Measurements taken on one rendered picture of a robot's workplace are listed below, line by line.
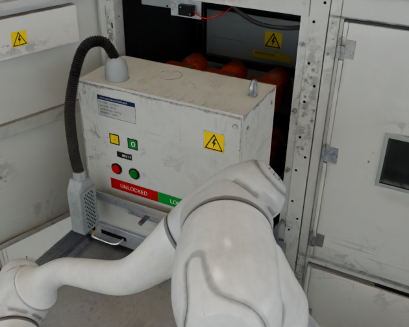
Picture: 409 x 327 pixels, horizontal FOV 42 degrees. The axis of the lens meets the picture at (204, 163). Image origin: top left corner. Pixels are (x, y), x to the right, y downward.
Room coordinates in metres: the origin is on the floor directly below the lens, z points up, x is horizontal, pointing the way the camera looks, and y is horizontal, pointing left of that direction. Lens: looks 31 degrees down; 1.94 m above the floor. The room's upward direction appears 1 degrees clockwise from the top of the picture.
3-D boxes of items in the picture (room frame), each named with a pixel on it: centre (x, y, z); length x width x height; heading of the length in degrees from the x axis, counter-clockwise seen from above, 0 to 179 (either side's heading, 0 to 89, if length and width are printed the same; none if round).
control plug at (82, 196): (1.26, 0.35, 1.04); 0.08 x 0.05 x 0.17; 154
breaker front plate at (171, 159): (1.23, 0.13, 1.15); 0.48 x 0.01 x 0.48; 64
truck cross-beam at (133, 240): (1.25, 0.12, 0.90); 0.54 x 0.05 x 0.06; 64
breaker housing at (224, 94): (1.46, 0.02, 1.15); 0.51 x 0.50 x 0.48; 154
